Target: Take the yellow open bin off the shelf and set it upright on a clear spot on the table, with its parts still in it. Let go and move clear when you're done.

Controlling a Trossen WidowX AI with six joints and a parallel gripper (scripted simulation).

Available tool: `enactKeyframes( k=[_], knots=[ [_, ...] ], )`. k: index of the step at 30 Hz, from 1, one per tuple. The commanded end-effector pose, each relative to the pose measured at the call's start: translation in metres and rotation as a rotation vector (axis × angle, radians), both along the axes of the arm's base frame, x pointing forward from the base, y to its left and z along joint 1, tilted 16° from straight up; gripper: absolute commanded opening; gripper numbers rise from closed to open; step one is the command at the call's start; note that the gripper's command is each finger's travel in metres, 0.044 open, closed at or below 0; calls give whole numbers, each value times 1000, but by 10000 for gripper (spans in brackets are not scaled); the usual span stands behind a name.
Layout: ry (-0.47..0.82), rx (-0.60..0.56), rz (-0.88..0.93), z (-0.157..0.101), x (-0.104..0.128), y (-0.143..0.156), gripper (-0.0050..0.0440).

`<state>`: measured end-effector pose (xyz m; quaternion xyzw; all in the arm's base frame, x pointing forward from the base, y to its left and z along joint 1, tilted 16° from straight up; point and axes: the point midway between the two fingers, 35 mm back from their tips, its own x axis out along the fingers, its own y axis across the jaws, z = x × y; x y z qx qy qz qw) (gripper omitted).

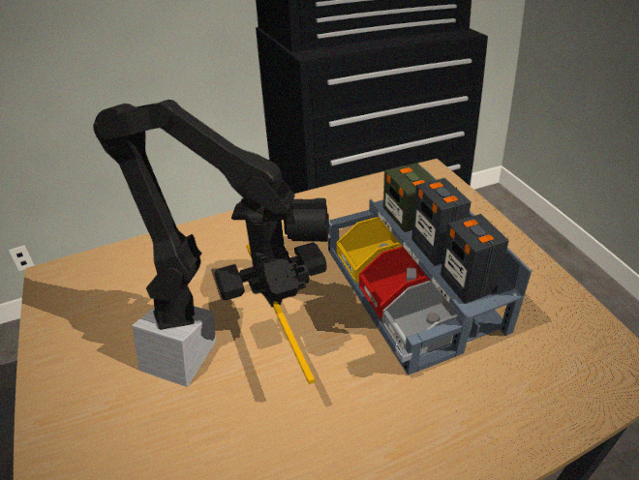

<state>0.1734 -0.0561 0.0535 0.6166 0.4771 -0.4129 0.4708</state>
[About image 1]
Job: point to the red open bin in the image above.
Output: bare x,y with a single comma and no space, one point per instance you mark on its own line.
385,274

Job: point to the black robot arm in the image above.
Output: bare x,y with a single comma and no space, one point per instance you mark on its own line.
258,180

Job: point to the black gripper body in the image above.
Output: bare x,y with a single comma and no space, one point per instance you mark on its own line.
230,281

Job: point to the yellow long thin bar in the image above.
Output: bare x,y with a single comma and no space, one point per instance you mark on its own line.
300,358

